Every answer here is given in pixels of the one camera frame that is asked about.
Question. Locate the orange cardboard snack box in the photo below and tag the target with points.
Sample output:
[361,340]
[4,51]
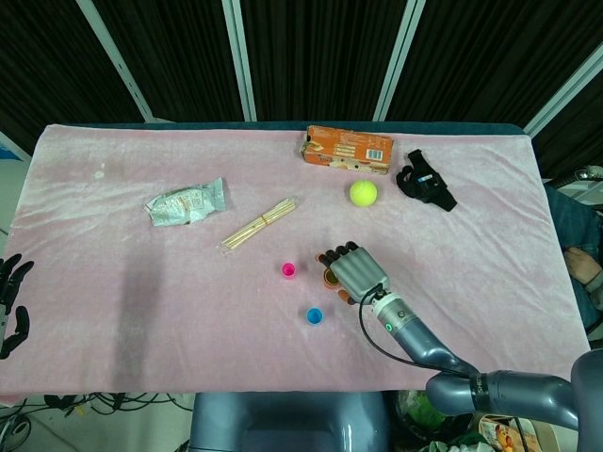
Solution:
[348,150]

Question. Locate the printed cardboard package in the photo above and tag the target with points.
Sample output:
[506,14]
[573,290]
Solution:
[504,433]

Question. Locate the seated person in jeans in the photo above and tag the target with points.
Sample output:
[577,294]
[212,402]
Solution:
[572,226]

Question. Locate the grey-blue robot torso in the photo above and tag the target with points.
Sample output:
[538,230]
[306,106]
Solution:
[282,424]

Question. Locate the bundle of wooden sticks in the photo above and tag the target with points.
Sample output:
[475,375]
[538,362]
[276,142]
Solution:
[259,225]

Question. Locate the orange plastic cup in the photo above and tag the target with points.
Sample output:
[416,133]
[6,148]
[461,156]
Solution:
[326,284]

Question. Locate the green plastic bag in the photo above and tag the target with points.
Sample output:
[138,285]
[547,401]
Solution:
[417,409]

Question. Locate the pink velvet table cloth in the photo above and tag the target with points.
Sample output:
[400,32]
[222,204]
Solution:
[188,306]

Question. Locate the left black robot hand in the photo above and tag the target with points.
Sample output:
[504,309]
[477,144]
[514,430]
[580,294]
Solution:
[11,278]

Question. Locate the grey metal chair frame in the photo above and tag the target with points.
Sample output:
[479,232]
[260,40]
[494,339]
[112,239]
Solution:
[586,174]

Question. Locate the white and blue panel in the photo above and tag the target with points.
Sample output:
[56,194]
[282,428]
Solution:
[7,150]

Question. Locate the yellow-green tennis ball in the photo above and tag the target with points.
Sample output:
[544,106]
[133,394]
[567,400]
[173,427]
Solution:
[363,193]

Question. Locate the pink plastic cup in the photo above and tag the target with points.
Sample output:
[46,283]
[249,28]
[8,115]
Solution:
[288,270]

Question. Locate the light blue plastic cup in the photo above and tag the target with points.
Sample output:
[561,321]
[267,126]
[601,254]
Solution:
[314,316]

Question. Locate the white partition post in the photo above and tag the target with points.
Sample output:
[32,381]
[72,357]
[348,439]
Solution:
[118,61]
[396,61]
[240,61]
[565,80]

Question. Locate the silver foil snack bag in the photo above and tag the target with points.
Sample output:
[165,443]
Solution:
[186,203]

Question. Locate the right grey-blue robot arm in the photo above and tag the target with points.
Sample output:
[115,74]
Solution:
[424,343]

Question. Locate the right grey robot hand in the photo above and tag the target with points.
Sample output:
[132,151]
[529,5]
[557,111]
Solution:
[358,270]

